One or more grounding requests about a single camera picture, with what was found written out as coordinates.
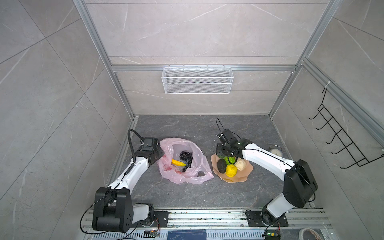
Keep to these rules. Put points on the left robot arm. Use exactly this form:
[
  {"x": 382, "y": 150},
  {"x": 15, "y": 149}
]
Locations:
[{"x": 114, "y": 210}]

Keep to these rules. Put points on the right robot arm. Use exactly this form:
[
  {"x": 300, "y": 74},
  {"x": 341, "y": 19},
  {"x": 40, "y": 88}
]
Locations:
[{"x": 299, "y": 182}]

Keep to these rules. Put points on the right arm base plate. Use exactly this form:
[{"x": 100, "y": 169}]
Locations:
[{"x": 255, "y": 220}]

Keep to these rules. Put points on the dark fake avocado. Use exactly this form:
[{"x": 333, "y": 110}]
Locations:
[{"x": 222, "y": 166}]

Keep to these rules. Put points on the white wire mesh basket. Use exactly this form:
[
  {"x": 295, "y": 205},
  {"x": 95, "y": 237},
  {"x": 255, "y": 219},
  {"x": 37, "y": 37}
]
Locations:
[{"x": 197, "y": 80}]

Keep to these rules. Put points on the yellow fake lemon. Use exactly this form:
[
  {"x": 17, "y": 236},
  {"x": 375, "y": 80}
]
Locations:
[{"x": 231, "y": 171}]

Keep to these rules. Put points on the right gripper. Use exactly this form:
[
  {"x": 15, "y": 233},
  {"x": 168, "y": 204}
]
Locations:
[{"x": 218, "y": 150}]

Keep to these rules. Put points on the black wire hook rack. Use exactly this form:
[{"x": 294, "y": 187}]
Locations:
[{"x": 340, "y": 133}]

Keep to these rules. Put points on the yellow fake banana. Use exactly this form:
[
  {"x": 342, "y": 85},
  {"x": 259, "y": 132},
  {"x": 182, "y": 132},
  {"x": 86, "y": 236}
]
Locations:
[{"x": 178, "y": 163}]

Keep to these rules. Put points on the roll of tape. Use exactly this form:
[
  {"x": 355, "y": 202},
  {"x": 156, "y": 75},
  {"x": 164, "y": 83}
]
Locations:
[{"x": 309, "y": 234}]

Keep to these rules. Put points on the beige fake fruit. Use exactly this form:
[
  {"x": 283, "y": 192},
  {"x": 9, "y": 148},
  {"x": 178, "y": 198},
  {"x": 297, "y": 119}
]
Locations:
[{"x": 240, "y": 164}]

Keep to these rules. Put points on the pink wavy plate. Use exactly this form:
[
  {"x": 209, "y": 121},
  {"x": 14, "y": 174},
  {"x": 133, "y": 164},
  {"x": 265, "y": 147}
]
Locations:
[{"x": 241, "y": 176}]

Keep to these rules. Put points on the green fake fruit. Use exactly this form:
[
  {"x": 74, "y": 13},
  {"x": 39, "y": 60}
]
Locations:
[{"x": 231, "y": 160}]

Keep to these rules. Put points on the dark purple fake grapes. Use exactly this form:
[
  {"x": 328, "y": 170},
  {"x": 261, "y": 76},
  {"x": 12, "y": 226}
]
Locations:
[{"x": 186, "y": 158}]

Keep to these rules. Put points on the small grey alarm clock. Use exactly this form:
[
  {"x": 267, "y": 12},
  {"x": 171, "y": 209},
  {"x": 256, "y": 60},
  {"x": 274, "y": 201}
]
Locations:
[{"x": 276, "y": 150}]

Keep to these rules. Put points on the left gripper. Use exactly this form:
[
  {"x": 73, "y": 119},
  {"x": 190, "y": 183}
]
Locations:
[{"x": 160, "y": 151}]

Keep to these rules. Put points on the pink plastic bag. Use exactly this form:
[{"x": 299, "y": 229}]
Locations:
[{"x": 198, "y": 173}]

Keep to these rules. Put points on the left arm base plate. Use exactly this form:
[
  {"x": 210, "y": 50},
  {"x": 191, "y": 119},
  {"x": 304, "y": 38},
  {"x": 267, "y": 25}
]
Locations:
[{"x": 155, "y": 219}]

